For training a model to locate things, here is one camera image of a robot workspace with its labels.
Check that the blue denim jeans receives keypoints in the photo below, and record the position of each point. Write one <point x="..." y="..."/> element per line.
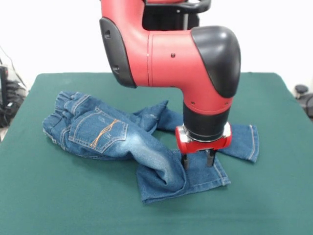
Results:
<point x="110" y="137"/>

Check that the black box with red light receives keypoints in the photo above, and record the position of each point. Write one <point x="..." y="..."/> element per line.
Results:
<point x="3" y="80"/>

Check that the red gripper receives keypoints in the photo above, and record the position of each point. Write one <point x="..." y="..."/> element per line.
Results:
<point x="203" y="146"/>

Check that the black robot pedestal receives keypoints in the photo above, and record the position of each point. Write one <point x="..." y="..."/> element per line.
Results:
<point x="171" y="22"/>

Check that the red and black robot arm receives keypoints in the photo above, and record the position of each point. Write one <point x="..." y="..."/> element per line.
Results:
<point x="171" y="61"/>

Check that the dark green table cloth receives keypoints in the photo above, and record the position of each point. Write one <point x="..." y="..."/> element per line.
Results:
<point x="156" y="215"/>

